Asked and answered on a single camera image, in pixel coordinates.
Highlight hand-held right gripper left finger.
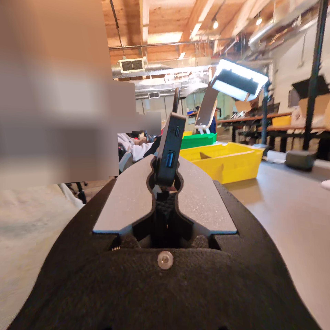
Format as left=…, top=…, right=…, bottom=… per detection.
left=92, top=155, right=158, bottom=234

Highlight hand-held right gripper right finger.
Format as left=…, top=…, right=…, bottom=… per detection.
left=176, top=156, right=238, bottom=234

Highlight yellow divided plastic bin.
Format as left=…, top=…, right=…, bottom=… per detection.
left=179, top=142, right=265, bottom=185

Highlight black hub adapter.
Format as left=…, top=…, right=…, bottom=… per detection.
left=154, top=112, right=186, bottom=187

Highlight black hub adapter cable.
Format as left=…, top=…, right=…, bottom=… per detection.
left=172, top=87, right=181, bottom=114

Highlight black office chair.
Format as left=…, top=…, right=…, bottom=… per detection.
left=64, top=182, right=88, bottom=204

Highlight green plastic bin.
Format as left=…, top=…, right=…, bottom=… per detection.
left=180, top=133, right=218, bottom=150

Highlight brown workbench with black legs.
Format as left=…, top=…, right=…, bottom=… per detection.
left=218, top=112, right=330, bottom=155

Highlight black light stand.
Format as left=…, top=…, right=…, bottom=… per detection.
left=259, top=82, right=271, bottom=152

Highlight person in cream sweater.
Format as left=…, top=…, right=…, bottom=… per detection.
left=0, top=184, right=85, bottom=330

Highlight small black box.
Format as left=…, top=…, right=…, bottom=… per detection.
left=286, top=150, right=317, bottom=171

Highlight led light panel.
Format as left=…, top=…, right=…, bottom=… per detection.
left=211, top=59, right=270, bottom=102

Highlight cardboard box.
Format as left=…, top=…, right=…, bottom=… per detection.
left=291, top=94, right=330, bottom=124

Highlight black stand pole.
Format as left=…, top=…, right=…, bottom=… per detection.
left=303, top=0, right=329, bottom=151

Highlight black board with wooden frame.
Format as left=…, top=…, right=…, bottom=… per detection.
left=194, top=86, right=219, bottom=134

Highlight long silver ceiling duct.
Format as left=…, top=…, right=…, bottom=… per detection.
left=112, top=58, right=213, bottom=79

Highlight silver metal duct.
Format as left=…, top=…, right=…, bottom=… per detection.
left=249, top=15, right=320, bottom=49

